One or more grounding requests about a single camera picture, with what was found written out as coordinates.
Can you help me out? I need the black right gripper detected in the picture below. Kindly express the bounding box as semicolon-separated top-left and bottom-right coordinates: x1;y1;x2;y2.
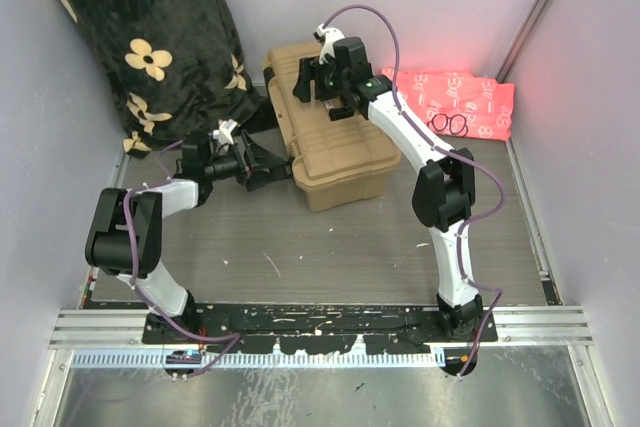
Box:
297;65;348;112

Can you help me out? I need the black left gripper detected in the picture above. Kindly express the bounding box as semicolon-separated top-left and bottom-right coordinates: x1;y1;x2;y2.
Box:
204;131;284;192

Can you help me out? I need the tan plastic tool case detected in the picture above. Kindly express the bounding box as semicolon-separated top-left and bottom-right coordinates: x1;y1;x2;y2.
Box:
262;43;401;212

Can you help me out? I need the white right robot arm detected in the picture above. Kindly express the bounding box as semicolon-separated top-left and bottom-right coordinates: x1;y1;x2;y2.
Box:
293;29;488;341

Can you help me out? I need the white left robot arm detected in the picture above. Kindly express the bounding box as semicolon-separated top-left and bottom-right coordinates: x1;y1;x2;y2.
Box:
85;129;292;343

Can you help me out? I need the pink printed cloth bag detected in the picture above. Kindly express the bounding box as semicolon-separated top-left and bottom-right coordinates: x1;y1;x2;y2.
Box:
381;67;515;142

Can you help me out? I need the black floral plush blanket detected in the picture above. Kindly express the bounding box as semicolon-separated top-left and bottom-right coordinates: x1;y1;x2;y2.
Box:
60;0;277;158

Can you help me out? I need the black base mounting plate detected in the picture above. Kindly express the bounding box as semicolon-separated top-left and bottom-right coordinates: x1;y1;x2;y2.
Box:
142;302;501;356

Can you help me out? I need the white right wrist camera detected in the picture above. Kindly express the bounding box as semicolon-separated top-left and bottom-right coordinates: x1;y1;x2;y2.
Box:
314;24;345;64

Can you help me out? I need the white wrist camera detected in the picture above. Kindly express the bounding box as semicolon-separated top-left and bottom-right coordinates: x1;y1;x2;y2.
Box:
211;119;239;146
314;24;345;64

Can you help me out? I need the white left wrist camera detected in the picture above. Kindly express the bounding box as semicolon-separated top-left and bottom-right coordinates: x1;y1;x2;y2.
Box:
211;119;239;146

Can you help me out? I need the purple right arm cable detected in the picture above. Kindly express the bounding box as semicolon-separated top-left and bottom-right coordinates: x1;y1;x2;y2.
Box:
319;4;506;378

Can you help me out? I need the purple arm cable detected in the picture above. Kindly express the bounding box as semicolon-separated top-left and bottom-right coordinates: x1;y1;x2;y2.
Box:
122;139;241;378
319;4;506;378

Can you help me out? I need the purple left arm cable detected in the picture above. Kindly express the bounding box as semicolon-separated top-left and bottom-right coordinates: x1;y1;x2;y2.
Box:
122;139;241;378

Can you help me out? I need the white slotted cable duct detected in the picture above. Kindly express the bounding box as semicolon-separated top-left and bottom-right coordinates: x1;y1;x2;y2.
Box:
70;348;446;370

